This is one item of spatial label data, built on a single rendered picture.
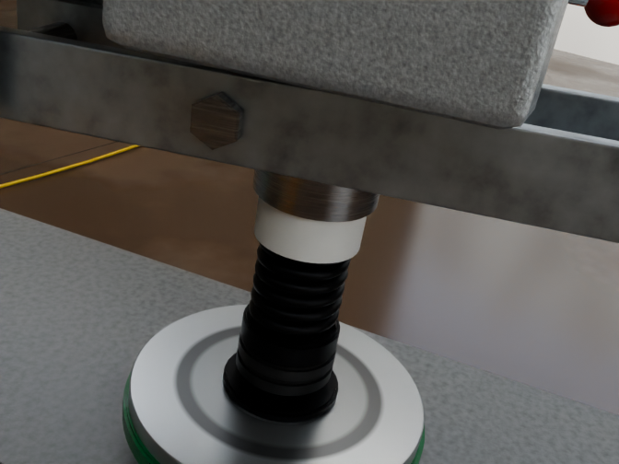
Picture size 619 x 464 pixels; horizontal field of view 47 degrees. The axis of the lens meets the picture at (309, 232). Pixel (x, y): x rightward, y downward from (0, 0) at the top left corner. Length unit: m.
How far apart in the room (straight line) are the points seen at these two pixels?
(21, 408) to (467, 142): 0.39
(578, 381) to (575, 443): 1.74
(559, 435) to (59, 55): 0.49
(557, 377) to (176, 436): 1.99
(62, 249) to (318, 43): 0.53
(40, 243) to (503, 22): 0.60
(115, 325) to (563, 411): 0.41
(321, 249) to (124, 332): 0.28
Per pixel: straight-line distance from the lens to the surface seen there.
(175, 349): 0.55
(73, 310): 0.69
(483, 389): 0.68
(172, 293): 0.72
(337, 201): 0.41
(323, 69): 0.32
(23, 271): 0.76
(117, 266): 0.76
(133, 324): 0.68
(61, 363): 0.63
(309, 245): 0.43
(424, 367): 0.69
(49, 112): 0.43
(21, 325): 0.68
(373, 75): 0.31
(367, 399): 0.53
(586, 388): 2.40
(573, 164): 0.38
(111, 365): 0.63
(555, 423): 0.68
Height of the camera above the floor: 1.23
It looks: 26 degrees down
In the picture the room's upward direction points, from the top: 10 degrees clockwise
